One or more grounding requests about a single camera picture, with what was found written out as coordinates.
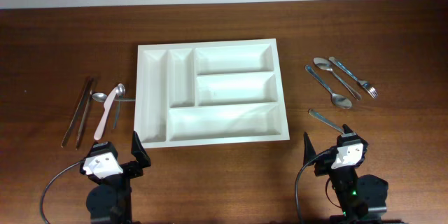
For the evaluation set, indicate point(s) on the small steel teaspoon lying sideways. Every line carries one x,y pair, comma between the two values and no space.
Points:
101,97

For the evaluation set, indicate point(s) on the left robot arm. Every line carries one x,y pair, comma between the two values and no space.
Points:
110,201

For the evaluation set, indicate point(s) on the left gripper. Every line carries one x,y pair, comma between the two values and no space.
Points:
133,167

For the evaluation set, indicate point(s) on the white plastic cutlery tray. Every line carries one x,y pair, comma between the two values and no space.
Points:
195,94

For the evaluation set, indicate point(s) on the small steel teaspoon upright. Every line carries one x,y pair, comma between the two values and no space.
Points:
120,93

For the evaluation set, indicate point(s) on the steel serrated tongs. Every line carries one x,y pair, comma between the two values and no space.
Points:
81,112

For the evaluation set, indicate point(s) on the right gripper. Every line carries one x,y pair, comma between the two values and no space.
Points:
323,163

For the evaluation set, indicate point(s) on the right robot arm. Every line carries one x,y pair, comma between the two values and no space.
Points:
362,199

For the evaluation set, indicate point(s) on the large steel spoon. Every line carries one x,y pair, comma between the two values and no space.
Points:
337,99
326,65

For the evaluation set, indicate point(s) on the steel fork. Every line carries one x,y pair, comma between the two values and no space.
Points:
363,83
324,120

